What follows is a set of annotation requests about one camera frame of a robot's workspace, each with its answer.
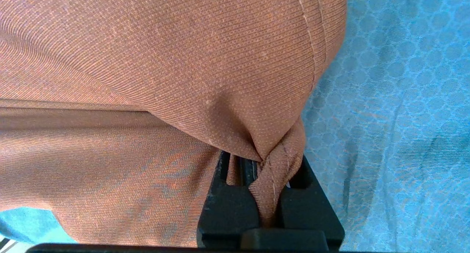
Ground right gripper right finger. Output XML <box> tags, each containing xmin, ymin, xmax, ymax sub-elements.
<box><xmin>277</xmin><ymin>155</ymin><xmax>345</xmax><ymax>250</ymax></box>

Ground blue bed sheet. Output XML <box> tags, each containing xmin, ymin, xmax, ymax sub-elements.
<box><xmin>0</xmin><ymin>0</ymin><xmax>470</xmax><ymax>253</ymax></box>

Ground brown drawstring shorts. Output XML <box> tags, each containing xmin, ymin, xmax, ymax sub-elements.
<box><xmin>0</xmin><ymin>0</ymin><xmax>348</xmax><ymax>246</ymax></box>

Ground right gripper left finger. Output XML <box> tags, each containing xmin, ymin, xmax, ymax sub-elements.
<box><xmin>197</xmin><ymin>150</ymin><xmax>262</xmax><ymax>250</ymax></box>

